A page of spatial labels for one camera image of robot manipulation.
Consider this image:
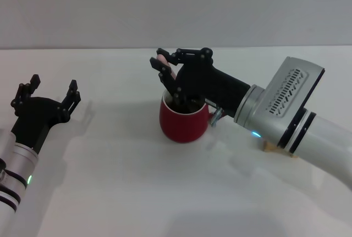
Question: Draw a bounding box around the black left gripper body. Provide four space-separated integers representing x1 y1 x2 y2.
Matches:
10 97 70 155

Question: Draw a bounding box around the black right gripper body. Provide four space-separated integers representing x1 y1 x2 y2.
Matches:
175 47 252 118

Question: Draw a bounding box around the pink handled metal spoon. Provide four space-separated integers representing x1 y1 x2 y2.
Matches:
156 54 177 80

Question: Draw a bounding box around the red ceramic coffee cup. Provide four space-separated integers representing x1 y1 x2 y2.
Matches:
158 88 215 144

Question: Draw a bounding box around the light wooden notched block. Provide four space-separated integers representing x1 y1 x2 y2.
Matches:
260 139 299 159

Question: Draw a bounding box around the silver cable connector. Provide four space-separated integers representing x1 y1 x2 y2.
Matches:
211 107 226 126

